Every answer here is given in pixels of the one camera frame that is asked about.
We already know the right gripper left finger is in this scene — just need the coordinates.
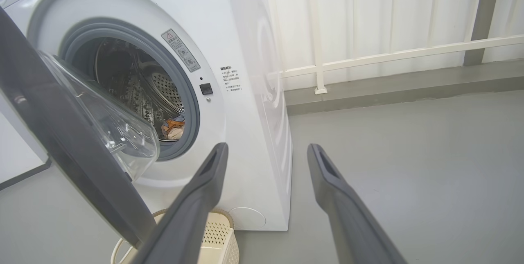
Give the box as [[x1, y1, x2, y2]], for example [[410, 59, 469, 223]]
[[130, 142, 229, 264]]

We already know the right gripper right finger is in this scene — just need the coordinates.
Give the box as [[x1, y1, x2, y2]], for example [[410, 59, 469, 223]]
[[307, 143, 407, 264]]

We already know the blue cartoon garment cream lining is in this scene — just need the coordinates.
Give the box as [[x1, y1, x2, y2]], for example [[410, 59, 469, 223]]
[[161, 115, 186, 141]]

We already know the black round glass washer door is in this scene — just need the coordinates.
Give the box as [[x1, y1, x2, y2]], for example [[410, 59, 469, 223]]
[[0, 6, 160, 248]]

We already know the grey rubber door seal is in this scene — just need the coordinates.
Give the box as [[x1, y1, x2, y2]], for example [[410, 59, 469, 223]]
[[59, 18, 201, 162]]

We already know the perforated steel washer drum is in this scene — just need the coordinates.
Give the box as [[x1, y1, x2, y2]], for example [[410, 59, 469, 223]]
[[94, 38, 185, 142]]

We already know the white front-load washing machine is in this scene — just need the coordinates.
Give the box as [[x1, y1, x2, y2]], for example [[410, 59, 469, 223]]
[[0, 0, 294, 232]]

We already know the cream laundry basket brown rim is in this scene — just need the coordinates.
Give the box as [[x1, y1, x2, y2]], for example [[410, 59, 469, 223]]
[[111, 209, 240, 264]]

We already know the grey warning sticker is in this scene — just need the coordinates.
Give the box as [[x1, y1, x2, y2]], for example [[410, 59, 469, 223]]
[[161, 29, 201, 73]]

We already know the white metal railing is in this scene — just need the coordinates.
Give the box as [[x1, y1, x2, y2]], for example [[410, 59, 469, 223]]
[[266, 0, 524, 95]]

